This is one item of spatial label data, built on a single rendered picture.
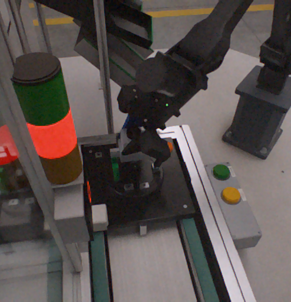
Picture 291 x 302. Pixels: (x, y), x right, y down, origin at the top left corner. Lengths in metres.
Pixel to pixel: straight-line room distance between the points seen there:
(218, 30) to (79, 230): 0.39
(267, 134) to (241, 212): 0.30
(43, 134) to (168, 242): 0.47
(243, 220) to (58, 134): 0.51
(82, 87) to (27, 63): 0.91
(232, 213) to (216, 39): 0.38
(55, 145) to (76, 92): 0.86
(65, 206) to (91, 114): 0.72
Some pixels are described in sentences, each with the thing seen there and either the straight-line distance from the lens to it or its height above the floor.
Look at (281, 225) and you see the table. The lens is 0.90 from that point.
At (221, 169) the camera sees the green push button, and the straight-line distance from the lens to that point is 0.80.
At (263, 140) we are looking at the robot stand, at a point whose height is 0.92.
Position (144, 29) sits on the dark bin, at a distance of 0.85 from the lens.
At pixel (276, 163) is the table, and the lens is 1.02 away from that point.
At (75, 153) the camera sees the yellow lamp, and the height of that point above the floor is 1.30.
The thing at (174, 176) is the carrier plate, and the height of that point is 0.97.
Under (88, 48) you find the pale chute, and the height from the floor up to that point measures 1.19.
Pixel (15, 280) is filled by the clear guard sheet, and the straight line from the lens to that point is 0.30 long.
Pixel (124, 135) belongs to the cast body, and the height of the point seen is 1.12.
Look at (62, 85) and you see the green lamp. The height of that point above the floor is 1.40.
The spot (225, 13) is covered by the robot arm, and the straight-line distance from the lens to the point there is 0.59.
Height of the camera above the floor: 1.58
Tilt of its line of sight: 48 degrees down
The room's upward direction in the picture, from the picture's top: straight up
